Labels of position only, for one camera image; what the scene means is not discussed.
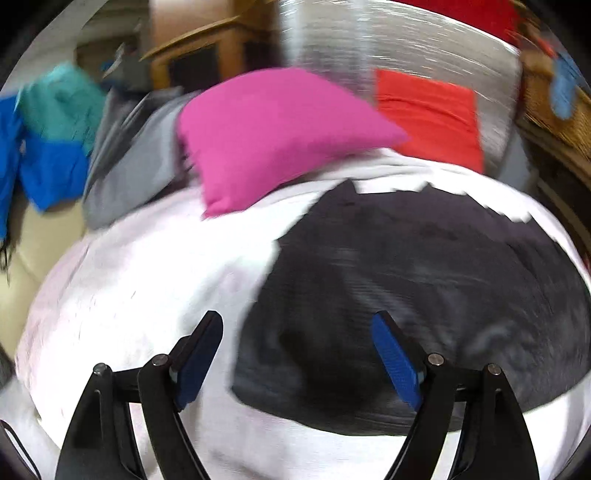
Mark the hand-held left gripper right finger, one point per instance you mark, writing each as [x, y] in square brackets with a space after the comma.
[397, 364]

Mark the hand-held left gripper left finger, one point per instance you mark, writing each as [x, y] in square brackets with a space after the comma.
[198, 364]

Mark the black puffer jacket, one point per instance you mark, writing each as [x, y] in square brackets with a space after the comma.
[415, 258]

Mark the white bed sheet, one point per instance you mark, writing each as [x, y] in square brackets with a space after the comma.
[138, 286]

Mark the beige sofa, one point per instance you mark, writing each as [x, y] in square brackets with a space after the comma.
[37, 258]

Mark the grey garment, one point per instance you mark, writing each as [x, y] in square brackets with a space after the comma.
[134, 157]

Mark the pink pillow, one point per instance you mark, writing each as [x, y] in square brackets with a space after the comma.
[277, 134]

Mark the red pillow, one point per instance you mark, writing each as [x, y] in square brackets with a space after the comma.
[429, 115]

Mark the blue and teal jacket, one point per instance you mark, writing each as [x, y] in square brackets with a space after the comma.
[51, 152]

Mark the wicker basket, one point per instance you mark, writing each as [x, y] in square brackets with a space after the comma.
[540, 106]

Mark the wooden cabinet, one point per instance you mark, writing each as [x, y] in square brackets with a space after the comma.
[207, 50]

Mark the blue cloth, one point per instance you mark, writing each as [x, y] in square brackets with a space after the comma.
[565, 87]

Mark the red cloth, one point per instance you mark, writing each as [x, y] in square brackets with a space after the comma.
[466, 16]

